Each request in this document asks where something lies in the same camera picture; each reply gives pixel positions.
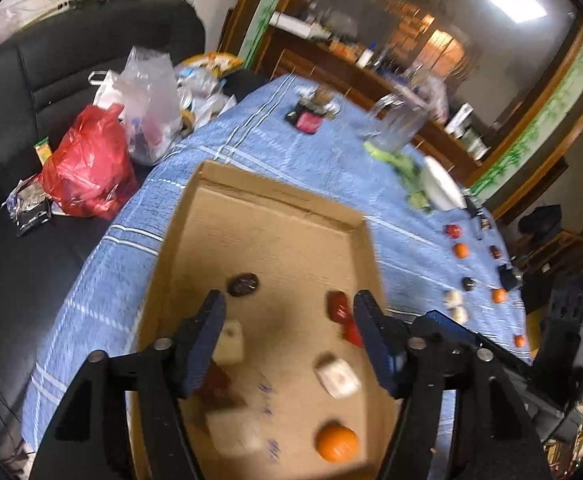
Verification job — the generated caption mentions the dark jacket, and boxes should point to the dark jacket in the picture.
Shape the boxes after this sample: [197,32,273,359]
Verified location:
[518,205,562,243]

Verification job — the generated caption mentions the red plastic bag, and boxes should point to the red plastic bag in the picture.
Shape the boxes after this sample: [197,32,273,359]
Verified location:
[41,104,139,220]

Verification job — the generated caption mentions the black leather sofa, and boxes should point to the black leather sofa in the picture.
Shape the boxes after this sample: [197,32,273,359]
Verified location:
[0,0,207,480]

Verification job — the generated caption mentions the cardboard box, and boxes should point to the cardboard box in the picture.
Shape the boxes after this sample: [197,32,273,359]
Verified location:
[126,160,407,480]

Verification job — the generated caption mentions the black packet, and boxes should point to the black packet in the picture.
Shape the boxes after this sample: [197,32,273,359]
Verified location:
[15,205,53,237]

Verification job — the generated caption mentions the black cylindrical container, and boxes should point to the black cylindrical container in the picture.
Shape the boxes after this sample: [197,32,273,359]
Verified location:
[497,264,525,292]

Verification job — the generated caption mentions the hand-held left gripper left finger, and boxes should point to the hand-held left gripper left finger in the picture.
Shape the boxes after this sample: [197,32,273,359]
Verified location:
[30,289,228,480]

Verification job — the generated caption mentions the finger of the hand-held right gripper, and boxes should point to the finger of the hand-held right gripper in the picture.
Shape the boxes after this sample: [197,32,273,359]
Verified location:
[419,310,539,381]

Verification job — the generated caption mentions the blue checked tablecloth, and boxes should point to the blue checked tablecloth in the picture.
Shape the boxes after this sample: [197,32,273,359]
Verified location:
[21,74,535,480]

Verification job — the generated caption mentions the silver foil packet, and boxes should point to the silver foil packet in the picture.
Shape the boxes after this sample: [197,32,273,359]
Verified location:
[4,177,47,211]

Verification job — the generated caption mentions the bamboo wall painting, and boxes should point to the bamboo wall painting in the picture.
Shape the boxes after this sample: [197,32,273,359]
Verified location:
[469,25,583,201]

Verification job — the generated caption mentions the clear plastic pitcher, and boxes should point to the clear plastic pitcher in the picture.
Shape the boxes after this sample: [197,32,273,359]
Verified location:
[361,92,435,153]

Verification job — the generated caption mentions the clear plastic bag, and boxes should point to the clear plastic bag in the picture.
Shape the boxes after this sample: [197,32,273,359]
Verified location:
[118,46,184,167]

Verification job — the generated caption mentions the white enamel bowl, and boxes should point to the white enamel bowl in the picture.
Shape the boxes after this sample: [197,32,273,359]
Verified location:
[419,156,465,211]

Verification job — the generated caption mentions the wooden cabinet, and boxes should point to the wooden cabinet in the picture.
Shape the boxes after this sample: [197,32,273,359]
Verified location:
[218,0,583,221]

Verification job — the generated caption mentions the white plastic bag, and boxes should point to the white plastic bag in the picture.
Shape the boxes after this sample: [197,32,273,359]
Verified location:
[88,70,122,108]

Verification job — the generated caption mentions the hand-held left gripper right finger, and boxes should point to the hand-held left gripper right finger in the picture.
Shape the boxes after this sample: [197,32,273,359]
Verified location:
[353,289,547,480]

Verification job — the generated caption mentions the pink and black box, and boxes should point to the pink and black box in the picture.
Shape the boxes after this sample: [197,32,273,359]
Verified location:
[286,85,343,135]

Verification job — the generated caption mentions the green leafy vegetables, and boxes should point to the green leafy vegetables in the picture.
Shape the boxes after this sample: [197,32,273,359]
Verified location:
[364,140,435,213]

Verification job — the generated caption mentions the long red jujube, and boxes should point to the long red jujube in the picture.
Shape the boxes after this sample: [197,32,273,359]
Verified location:
[327,290,352,325]

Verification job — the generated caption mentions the pile of crumpled bags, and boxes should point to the pile of crumpled bags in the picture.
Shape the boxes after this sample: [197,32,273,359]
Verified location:
[176,67,237,133]

